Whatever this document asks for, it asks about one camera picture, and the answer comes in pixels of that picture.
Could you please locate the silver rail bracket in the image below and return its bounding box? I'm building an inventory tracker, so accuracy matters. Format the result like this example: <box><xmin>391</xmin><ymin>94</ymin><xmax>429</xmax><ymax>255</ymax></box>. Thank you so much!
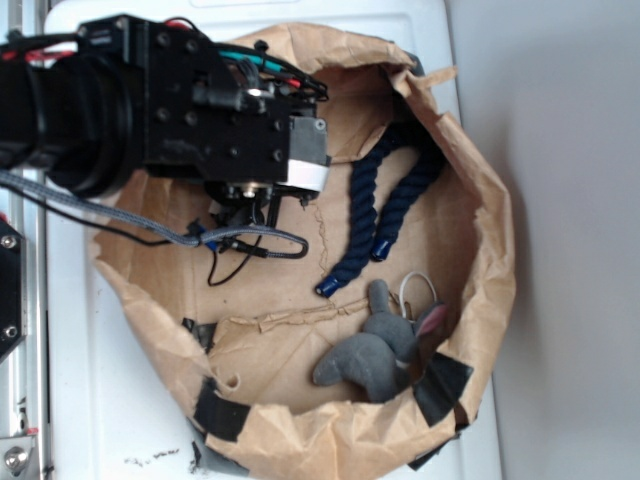
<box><xmin>0</xmin><ymin>435</ymin><xmax>39</xmax><ymax>480</ymax></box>

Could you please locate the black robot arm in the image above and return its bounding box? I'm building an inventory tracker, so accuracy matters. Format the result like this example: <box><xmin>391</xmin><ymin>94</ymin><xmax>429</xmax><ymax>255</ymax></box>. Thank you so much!
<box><xmin>1</xmin><ymin>15</ymin><xmax>331</xmax><ymax>209</ymax></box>

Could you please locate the grey braided cable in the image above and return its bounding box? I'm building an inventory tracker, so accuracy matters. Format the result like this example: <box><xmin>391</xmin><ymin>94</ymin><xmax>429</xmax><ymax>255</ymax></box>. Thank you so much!
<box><xmin>0</xmin><ymin>168</ymin><xmax>310</xmax><ymax>259</ymax></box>

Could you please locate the aluminium rail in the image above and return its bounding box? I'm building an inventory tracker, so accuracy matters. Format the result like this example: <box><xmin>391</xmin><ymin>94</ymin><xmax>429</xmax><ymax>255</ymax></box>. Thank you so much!
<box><xmin>0</xmin><ymin>0</ymin><xmax>51</xmax><ymax>480</ymax></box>

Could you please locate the white elastic loop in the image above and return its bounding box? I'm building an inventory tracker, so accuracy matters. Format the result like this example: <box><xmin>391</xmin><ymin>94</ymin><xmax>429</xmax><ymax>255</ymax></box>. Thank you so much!
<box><xmin>398</xmin><ymin>271</ymin><xmax>440</xmax><ymax>320</ymax></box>

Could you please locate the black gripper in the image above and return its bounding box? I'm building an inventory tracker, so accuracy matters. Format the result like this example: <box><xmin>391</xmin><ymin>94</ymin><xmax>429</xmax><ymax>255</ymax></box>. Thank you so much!
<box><xmin>123</xmin><ymin>17</ymin><xmax>331</xmax><ymax>208</ymax></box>

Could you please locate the dark blue rope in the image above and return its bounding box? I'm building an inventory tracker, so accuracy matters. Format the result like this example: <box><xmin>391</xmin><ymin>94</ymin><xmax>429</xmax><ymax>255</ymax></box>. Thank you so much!
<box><xmin>314</xmin><ymin>119</ymin><xmax>448</xmax><ymax>299</ymax></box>

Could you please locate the brown paper bag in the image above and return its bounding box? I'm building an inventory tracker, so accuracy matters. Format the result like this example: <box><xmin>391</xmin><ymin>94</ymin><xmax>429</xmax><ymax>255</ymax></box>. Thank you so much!
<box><xmin>91</xmin><ymin>23</ymin><xmax>516</xmax><ymax>479</ymax></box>

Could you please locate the black octagonal mount plate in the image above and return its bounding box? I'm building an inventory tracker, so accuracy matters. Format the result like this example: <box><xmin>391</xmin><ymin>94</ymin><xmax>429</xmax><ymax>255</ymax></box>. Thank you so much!
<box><xmin>0</xmin><ymin>213</ymin><xmax>24</xmax><ymax>362</ymax></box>

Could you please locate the grey plush bunny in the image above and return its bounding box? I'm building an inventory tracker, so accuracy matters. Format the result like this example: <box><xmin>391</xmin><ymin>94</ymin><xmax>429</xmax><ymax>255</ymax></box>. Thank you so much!
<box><xmin>312</xmin><ymin>279</ymin><xmax>447</xmax><ymax>404</ymax></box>

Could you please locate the thin black cable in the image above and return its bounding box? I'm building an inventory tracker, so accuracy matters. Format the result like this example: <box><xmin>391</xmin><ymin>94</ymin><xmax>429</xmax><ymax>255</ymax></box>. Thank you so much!
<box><xmin>0</xmin><ymin>182</ymin><xmax>281</xmax><ymax>288</ymax></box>

